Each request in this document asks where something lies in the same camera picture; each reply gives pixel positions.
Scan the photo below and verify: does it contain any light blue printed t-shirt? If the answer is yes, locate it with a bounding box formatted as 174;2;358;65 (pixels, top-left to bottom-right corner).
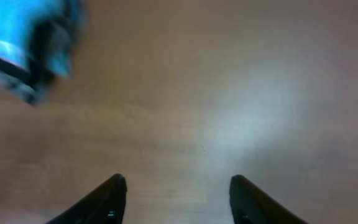
0;0;85;78

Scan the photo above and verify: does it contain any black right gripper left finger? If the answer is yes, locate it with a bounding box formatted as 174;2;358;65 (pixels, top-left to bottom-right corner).
47;174;127;224

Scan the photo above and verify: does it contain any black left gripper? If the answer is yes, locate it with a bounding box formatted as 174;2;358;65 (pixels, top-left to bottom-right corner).
0;19;73;105

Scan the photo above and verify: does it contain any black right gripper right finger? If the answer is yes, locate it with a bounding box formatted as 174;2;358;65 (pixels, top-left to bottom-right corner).
229;175;306;224

